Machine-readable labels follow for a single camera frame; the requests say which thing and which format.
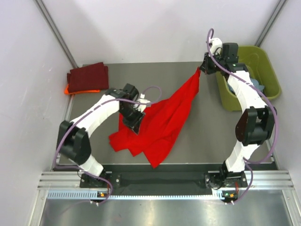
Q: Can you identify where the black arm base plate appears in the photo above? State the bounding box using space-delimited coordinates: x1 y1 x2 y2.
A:
79 171 247 189

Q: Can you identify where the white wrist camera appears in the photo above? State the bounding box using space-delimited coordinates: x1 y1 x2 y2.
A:
209 38 222 56
134 93 151 112

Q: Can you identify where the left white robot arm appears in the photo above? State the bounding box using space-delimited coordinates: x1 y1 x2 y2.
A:
55 84 151 188

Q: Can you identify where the aluminium frame rail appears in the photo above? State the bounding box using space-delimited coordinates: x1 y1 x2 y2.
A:
38 170 294 190

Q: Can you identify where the folded orange t shirt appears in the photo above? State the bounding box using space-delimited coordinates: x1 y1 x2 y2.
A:
64 85 101 95

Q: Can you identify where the olive green plastic bin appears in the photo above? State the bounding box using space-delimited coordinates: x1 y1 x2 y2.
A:
216 46 281 112

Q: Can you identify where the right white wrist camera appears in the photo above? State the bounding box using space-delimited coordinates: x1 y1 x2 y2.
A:
209 38 222 56

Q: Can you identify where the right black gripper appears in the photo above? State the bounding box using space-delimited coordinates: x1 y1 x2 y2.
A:
199 50 225 75

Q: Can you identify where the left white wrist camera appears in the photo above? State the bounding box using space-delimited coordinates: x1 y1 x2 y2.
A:
134 93 151 112

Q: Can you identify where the left aluminium corner post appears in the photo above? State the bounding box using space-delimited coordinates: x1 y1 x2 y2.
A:
33 0 78 68

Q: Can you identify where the right aluminium corner post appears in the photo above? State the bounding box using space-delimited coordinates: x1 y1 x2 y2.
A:
255 0 288 47

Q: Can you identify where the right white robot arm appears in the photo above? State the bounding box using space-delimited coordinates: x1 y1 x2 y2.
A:
200 38 275 189

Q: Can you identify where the aluminium corner post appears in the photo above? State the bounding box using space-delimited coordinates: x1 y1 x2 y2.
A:
33 0 78 68
255 0 288 47

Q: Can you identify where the folded maroon t shirt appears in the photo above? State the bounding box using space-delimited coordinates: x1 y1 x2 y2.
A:
67 62 109 92

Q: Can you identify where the red t shirt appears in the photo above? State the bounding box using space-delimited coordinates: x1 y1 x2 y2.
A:
109 69 201 168

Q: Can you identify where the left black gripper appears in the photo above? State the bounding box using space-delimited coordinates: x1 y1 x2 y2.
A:
119 105 145 135

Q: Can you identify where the light blue t shirt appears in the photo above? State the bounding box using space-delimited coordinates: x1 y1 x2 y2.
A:
228 78 265 94

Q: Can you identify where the grey slotted cable duct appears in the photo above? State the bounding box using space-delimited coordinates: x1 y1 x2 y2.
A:
47 190 234 200

